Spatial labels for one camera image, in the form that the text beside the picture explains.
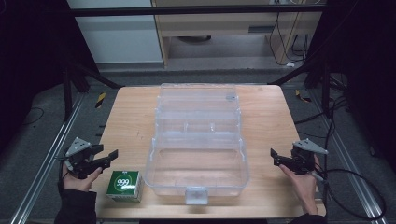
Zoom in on black metal stand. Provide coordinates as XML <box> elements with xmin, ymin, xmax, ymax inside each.
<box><xmin>61</xmin><ymin>59</ymin><xmax>123</xmax><ymax>123</ymax></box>
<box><xmin>268</xmin><ymin>55</ymin><xmax>333</xmax><ymax>119</ymax></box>

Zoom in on green and white medicine box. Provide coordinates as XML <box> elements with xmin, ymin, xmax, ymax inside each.
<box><xmin>106</xmin><ymin>170</ymin><xmax>145</xmax><ymax>203</ymax></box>

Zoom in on dark curtain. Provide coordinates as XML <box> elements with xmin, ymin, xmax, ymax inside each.
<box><xmin>0</xmin><ymin>0</ymin><xmax>98</xmax><ymax>157</ymax></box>
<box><xmin>305</xmin><ymin>0</ymin><xmax>396</xmax><ymax>175</ymax></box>

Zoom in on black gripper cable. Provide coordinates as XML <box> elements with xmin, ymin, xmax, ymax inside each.
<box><xmin>311</xmin><ymin>168</ymin><xmax>388</xmax><ymax>221</ymax></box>
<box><xmin>54</xmin><ymin>155</ymin><xmax>70</xmax><ymax>194</ymax></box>

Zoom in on thin black floor cable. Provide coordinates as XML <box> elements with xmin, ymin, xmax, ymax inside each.
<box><xmin>21</xmin><ymin>106</ymin><xmax>45</xmax><ymax>127</ymax></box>

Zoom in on black hanging cables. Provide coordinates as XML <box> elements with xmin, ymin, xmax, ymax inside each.
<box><xmin>268</xmin><ymin>11</ymin><xmax>310</xmax><ymax>67</ymax></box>

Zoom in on white cabinet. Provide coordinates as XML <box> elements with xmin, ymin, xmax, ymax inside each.
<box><xmin>66</xmin><ymin>0</ymin><xmax>164</xmax><ymax>65</ymax></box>

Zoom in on aluminium floor rail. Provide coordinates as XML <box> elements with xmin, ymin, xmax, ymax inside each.
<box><xmin>309</xmin><ymin>89</ymin><xmax>389</xmax><ymax>224</ymax></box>
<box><xmin>10</xmin><ymin>92</ymin><xmax>86</xmax><ymax>224</ymax></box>

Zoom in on black horizontal frame bar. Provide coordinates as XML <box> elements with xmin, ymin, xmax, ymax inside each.
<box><xmin>69</xmin><ymin>4</ymin><xmax>327</xmax><ymax>19</ymax></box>

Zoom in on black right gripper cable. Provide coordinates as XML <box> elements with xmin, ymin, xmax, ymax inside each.
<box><xmin>311</xmin><ymin>168</ymin><xmax>388</xmax><ymax>221</ymax></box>

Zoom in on yellow and black tape strip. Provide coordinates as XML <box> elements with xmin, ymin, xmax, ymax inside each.
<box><xmin>294</xmin><ymin>89</ymin><xmax>313</xmax><ymax>104</ymax></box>
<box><xmin>94</xmin><ymin>91</ymin><xmax>107</xmax><ymax>109</ymax></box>

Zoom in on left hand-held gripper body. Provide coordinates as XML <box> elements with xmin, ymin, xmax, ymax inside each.
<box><xmin>64</xmin><ymin>136</ymin><xmax>105</xmax><ymax>180</ymax></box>

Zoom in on clear plastic storage box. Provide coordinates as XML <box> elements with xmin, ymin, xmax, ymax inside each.
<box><xmin>143</xmin><ymin>82</ymin><xmax>250</xmax><ymax>206</ymax></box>

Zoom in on person's right hand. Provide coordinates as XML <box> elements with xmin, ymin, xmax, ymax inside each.
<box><xmin>277</xmin><ymin>154</ymin><xmax>321</xmax><ymax>217</ymax></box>

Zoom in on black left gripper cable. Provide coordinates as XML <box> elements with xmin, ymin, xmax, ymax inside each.
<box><xmin>54</xmin><ymin>155</ymin><xmax>70</xmax><ymax>194</ymax></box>

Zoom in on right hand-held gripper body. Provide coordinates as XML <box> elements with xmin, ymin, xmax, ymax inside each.
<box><xmin>289</xmin><ymin>138</ymin><xmax>329</xmax><ymax>176</ymax></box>

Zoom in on light wooden desk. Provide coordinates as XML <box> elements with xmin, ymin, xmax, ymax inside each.
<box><xmin>150</xmin><ymin>0</ymin><xmax>324</xmax><ymax>68</ymax></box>

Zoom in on black floor cables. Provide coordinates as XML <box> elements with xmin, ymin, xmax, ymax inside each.
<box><xmin>293</xmin><ymin>73</ymin><xmax>353</xmax><ymax>157</ymax></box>

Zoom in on person's left hand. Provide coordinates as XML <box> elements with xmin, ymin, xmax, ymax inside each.
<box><xmin>61</xmin><ymin>162</ymin><xmax>104</xmax><ymax>193</ymax></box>

